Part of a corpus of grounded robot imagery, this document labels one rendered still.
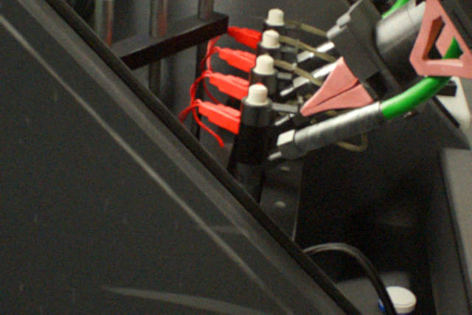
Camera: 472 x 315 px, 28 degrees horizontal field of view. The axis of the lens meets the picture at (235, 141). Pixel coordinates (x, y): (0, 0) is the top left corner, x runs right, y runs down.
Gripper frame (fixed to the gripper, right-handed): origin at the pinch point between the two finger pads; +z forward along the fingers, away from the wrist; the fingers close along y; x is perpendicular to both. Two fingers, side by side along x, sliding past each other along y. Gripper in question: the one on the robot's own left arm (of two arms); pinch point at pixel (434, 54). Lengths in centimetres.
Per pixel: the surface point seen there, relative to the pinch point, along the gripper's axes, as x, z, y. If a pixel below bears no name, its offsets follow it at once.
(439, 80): 1.8, -0.5, 1.4
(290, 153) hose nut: 0.6, 12.1, 7.0
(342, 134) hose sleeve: 1.4, 7.8, 4.9
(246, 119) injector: -4.4, 20.9, 3.1
